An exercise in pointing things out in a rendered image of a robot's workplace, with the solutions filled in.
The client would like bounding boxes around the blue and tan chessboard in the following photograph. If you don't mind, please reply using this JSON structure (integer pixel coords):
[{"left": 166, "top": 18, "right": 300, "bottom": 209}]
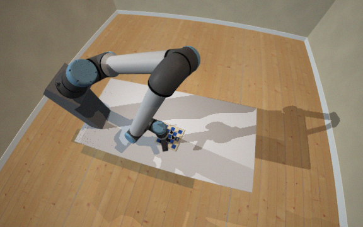
[{"left": 155, "top": 122, "right": 185, "bottom": 151}]

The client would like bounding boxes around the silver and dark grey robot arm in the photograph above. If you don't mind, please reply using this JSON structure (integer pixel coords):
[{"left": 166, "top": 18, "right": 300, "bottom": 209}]
[{"left": 55, "top": 46, "right": 200, "bottom": 151}]

